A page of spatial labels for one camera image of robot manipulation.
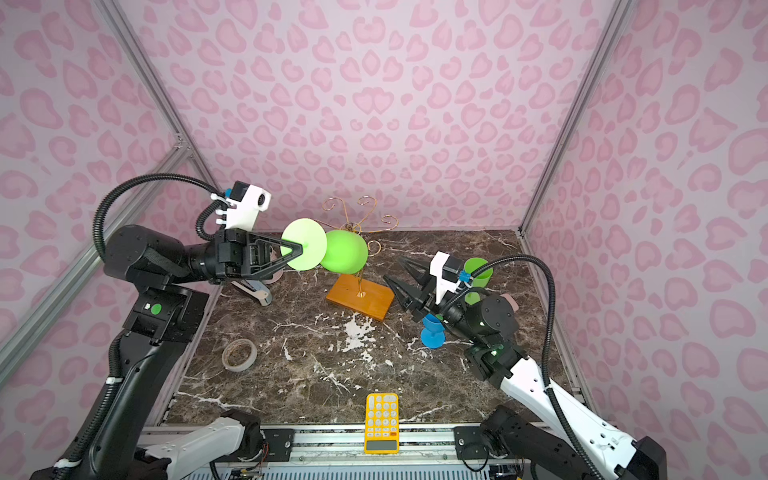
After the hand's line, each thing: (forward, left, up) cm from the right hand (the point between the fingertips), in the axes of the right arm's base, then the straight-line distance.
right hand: (392, 269), depth 55 cm
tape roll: (-1, +46, -42) cm, 62 cm away
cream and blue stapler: (+21, +48, -40) cm, 66 cm away
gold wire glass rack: (+54, +13, -32) cm, 64 cm away
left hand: (-7, +13, +12) cm, 19 cm away
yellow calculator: (-18, +3, -41) cm, 45 cm away
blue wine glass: (+7, -11, -42) cm, 44 cm away
